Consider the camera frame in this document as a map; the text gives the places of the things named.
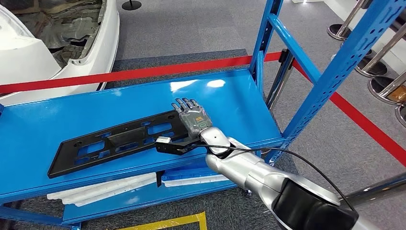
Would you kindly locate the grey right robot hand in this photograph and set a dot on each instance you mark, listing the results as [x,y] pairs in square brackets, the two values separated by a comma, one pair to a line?
[196,122]

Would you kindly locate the long black plastic part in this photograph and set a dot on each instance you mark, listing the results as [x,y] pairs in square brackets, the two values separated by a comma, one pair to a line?
[60,165]

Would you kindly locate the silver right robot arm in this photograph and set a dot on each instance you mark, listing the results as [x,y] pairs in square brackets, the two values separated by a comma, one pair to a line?
[241,171]

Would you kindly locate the blue metal shelf rack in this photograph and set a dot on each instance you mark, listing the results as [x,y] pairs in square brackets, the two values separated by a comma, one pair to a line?
[63,120]

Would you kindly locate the white plastic crate stack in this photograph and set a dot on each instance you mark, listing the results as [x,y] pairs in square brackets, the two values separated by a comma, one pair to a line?
[104,190]

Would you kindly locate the black round stand base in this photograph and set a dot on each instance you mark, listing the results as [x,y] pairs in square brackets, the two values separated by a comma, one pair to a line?
[131,4]

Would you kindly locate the white car body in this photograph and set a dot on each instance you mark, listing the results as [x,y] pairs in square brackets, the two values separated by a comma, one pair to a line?
[25,60]

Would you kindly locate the white low platform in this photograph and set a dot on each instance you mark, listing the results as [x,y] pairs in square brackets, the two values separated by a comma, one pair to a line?
[398,60]

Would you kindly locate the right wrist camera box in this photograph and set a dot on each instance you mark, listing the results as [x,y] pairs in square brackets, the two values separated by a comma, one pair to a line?
[171,148]

